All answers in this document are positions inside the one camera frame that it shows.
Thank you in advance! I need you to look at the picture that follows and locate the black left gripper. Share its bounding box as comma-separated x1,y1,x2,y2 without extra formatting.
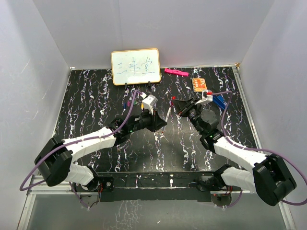
130,107,167,133

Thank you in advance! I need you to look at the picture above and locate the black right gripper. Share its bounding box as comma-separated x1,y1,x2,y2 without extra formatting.
173,98,204,136

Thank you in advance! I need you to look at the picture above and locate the red whiteboard pen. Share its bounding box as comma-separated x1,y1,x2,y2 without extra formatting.
161,101,173,134

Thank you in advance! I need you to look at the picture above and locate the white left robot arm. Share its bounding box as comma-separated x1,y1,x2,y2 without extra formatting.
35,109,167,191

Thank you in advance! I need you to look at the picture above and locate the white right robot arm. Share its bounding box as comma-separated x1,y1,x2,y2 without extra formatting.
172,96,296,206

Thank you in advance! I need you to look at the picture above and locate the orange card pack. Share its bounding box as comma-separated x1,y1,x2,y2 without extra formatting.
192,78,207,92

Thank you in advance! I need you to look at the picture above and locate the blue stapler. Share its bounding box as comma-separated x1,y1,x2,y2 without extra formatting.
213,95,227,110

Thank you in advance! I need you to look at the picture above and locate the small framed whiteboard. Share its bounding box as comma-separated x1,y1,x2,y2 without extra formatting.
111,48,161,86

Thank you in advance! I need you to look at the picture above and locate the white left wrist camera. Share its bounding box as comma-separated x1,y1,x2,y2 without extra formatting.
142,94,158,115

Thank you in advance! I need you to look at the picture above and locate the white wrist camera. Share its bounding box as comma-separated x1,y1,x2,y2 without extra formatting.
195,90,213,105
142,94,158,115

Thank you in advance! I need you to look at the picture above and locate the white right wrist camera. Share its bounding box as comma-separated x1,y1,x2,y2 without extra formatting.
195,90,213,105

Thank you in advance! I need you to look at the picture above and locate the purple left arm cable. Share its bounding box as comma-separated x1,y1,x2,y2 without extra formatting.
19,90,147,209

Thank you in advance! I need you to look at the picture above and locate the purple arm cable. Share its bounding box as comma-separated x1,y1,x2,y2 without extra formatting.
19,90,147,209
207,90,307,208

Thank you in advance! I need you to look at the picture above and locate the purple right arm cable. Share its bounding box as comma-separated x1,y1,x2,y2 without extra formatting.
207,90,307,208

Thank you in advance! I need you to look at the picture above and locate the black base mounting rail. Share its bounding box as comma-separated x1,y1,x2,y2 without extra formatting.
72,172,240,202

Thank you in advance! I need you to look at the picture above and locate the aluminium frame rail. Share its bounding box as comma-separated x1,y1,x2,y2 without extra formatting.
234,67,297,230

